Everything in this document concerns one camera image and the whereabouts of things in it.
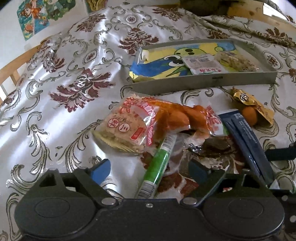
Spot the dark jerky clear packet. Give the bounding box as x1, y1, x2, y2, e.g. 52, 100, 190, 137
165, 133, 246, 178

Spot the green white stick packet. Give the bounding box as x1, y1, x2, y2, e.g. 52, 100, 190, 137
135, 134, 177, 199

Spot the small orange fruit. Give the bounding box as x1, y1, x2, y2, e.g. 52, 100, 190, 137
241, 106, 258, 126

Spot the rice cracker square packet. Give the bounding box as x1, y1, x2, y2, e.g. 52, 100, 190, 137
93, 93, 159, 154

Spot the dark blue stick packet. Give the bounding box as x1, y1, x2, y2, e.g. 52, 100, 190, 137
219, 110, 274, 186

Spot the gold brown candy wrapper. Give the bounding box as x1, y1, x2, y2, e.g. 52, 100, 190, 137
230, 87, 274, 125

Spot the orange snack clear bag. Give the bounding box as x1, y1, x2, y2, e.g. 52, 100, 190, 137
145, 97, 223, 141

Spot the nut bar clear packet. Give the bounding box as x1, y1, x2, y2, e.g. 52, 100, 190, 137
215, 52, 259, 72

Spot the white green snack pouch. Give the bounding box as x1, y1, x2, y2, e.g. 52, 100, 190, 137
182, 54, 225, 75

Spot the floral satin bedspread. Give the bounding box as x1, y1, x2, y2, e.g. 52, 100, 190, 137
1, 4, 295, 240

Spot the grey tray with painted liner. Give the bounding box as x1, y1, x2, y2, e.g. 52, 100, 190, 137
129, 39, 277, 95

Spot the olive quilted down jacket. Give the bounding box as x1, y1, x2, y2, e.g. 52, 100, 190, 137
180, 0, 238, 16

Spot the anime girl poster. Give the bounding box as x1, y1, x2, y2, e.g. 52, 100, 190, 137
16, 0, 50, 41

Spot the blond boy poster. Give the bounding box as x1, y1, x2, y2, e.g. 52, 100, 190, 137
44, 0, 76, 21

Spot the wooden bed frame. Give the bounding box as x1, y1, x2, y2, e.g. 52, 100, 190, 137
0, 0, 296, 103

